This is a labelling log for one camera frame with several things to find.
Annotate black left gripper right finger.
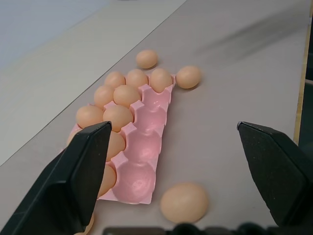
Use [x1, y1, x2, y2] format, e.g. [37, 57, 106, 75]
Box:
[236, 121, 313, 227]

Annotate pink egg tray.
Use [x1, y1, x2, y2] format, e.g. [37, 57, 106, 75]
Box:
[60, 74, 177, 205]

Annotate brown egg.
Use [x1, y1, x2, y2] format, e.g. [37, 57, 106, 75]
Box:
[106, 131, 126, 162]
[136, 49, 158, 69]
[98, 164, 117, 198]
[76, 105, 104, 129]
[93, 85, 115, 110]
[149, 68, 173, 94]
[175, 65, 201, 89]
[103, 104, 134, 133]
[104, 71, 126, 89]
[113, 84, 142, 109]
[125, 69, 149, 88]
[160, 182, 209, 223]

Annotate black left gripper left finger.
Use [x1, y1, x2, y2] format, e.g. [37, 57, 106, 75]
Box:
[0, 120, 113, 235]

